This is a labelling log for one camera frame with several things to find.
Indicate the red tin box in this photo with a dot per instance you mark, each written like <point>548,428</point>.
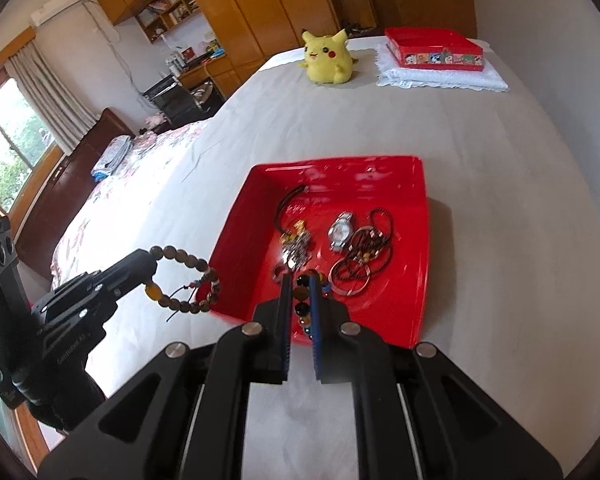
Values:
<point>395,305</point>

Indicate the folded blue grey cloth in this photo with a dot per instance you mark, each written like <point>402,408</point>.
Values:
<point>111,157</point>

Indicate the silver wrist watch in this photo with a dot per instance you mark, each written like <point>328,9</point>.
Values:
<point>341,230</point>

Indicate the red cartoon print tin lid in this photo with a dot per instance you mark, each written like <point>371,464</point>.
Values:
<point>430,57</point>

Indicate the pink soft toy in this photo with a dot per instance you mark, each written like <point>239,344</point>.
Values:
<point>155,121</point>

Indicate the white air conditioner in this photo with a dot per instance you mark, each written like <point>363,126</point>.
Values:
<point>62,2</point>

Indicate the floral blanket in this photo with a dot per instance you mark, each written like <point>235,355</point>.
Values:
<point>130,200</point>

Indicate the red framed picture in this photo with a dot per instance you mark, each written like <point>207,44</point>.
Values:
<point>187,54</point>

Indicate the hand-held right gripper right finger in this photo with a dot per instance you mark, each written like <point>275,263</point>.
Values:
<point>317,340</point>

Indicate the black office chair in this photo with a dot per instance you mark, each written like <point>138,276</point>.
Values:
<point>175,102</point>

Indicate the yellow plush toy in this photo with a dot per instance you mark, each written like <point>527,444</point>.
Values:
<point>327,57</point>

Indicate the gold pendant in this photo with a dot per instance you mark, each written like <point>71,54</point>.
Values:
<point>300,231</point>

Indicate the dark wooden headboard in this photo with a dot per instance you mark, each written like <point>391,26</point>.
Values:
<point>60,195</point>

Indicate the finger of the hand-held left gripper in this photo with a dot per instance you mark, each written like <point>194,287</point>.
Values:
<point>130,287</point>
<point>120,267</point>

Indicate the wooden wardrobe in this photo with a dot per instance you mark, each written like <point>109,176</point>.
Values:
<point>250,10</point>

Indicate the thin silver bangle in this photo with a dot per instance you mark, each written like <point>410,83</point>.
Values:
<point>352,290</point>

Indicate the wooden desk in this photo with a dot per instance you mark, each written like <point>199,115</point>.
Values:
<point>220,72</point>

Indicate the wooden frame window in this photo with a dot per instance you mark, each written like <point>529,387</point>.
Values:
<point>10,160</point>

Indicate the white lace cloth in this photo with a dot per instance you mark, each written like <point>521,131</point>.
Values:
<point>440,80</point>

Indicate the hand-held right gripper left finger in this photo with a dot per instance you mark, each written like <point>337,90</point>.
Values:
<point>284,330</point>

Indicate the beige curtain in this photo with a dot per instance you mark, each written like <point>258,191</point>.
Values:
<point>50,95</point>

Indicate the white bed sheet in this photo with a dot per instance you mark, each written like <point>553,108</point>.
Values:
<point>480,185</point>

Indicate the wooden bookshelf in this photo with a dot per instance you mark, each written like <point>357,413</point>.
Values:
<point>170,10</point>

